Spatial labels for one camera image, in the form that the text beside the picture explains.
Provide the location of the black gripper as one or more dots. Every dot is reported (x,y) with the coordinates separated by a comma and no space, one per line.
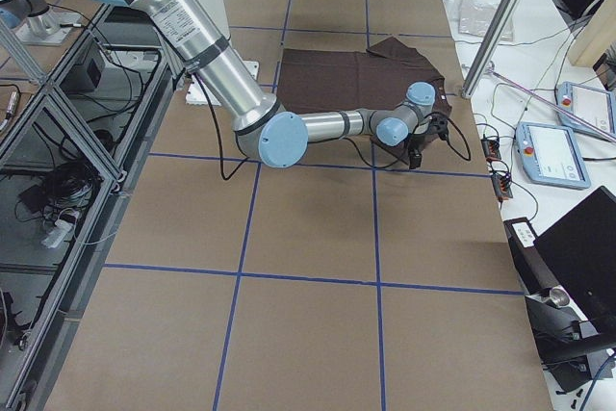
(419,142)

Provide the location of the dark brown t-shirt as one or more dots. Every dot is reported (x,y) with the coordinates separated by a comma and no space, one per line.
(384,93)

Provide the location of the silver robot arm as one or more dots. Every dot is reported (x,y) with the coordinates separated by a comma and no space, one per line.
(264,130)
(14,12)

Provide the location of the near blue teach pendant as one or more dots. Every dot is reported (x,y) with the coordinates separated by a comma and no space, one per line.
(550,156)

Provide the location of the blue teach pendant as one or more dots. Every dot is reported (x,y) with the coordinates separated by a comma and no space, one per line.
(595,106)
(550,156)

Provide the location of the clear plastic bag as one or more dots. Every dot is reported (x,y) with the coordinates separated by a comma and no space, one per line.
(475,16)

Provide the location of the black box white label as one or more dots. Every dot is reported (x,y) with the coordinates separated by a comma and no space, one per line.
(534,272)

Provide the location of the black laptop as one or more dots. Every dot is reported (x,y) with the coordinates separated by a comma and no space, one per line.
(579,249)

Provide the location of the far blue teach pendant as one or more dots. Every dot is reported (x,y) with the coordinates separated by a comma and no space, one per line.
(595,106)

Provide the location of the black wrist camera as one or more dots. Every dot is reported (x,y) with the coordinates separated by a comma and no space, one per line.
(439,126)

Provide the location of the aluminium frame post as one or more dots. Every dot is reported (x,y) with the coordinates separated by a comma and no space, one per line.
(488,46)

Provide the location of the aluminium side frame rail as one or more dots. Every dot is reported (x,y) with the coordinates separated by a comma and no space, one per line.
(86,113)

